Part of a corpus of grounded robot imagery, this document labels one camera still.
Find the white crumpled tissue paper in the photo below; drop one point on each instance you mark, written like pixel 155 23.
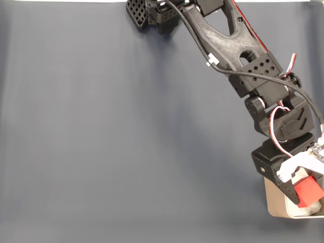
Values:
pixel 311 208

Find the dark blue table mat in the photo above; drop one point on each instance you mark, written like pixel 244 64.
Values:
pixel 101 126

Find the beige metal box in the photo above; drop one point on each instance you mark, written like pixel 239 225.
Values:
pixel 274 202

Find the red cube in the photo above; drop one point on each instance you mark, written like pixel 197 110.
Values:
pixel 310 192

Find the white camera board mount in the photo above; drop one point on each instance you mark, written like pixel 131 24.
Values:
pixel 296 162

